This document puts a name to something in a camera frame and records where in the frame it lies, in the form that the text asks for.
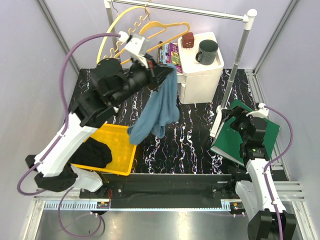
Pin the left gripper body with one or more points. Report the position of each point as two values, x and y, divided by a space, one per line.
153 82

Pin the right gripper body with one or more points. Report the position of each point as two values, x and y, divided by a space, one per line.
241 122

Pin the blue tank top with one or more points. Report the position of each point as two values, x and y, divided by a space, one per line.
160 110

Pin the orange-yellow plastic hanger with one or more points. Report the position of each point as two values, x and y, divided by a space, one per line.
163 28

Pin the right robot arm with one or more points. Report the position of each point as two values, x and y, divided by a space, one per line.
268 217

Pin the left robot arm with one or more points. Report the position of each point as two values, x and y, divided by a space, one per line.
111 85

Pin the dark brown book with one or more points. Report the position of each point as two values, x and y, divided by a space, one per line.
159 54

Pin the blue book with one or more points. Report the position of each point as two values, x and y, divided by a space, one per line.
164 54

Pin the purple book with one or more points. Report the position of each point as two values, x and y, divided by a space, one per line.
174 57

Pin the green folder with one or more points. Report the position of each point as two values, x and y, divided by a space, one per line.
237 148

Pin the white side cabinet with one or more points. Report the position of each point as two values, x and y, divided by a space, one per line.
198 83

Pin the brown cube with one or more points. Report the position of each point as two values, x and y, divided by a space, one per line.
188 40

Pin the dark green mug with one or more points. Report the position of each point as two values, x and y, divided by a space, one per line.
207 52

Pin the yellow plastic bin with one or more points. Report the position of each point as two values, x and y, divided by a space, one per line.
123 152

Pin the black cloth in bin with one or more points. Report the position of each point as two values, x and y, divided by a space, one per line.
92 153

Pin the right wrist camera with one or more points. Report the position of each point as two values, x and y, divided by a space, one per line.
260 112

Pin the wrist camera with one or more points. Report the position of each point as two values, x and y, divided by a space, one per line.
260 112
137 46

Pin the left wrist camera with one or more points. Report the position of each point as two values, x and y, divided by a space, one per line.
137 46

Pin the aluminium frame rail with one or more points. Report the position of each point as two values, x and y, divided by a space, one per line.
115 201

